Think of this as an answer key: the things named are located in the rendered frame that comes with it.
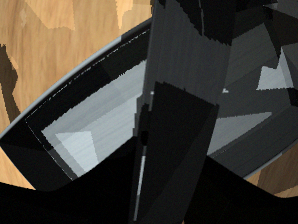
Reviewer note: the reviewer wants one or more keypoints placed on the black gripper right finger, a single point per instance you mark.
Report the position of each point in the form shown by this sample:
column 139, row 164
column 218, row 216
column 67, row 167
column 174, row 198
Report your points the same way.
column 221, row 197

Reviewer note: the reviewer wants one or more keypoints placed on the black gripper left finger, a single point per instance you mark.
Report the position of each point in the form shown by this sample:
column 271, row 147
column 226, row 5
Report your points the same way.
column 101, row 196

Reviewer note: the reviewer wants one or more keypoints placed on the black rectangular tray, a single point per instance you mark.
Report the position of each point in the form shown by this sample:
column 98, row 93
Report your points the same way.
column 96, row 107

